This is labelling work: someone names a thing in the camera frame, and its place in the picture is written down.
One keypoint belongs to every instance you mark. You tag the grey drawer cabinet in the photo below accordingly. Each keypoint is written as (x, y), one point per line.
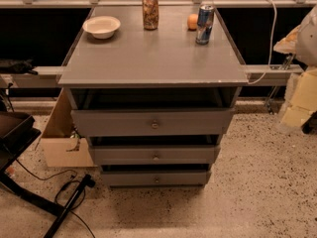
(153, 70)

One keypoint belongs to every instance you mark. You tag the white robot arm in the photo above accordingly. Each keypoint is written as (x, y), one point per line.
(302, 40)

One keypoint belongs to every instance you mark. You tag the black object on rail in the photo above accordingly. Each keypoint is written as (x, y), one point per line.
(16, 66)

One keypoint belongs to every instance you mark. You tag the grey drawer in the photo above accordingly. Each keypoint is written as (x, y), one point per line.
(91, 123)
(150, 179)
(154, 155)

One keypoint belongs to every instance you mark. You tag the yellow foam blocks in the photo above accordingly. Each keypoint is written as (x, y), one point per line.
(300, 101)

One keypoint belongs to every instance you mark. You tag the grey bottom drawer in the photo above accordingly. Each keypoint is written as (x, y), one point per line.
(150, 179)

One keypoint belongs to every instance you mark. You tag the brown patterned can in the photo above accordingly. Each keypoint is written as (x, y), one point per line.
(150, 14)

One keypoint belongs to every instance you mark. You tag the cardboard box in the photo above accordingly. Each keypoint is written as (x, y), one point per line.
(62, 146)

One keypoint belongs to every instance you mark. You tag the white bowl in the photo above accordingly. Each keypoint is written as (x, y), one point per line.
(101, 27)

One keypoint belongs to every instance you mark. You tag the blue silver energy drink can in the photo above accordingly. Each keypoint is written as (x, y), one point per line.
(204, 23)

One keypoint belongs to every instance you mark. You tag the orange fruit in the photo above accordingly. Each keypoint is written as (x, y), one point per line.
(192, 22)

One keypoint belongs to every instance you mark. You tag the grey metal rail beam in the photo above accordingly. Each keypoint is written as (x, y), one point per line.
(48, 76)

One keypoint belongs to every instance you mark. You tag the grey middle drawer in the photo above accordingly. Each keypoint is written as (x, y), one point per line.
(154, 155)

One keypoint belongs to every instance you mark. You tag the grey top drawer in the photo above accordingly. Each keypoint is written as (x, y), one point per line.
(91, 123)

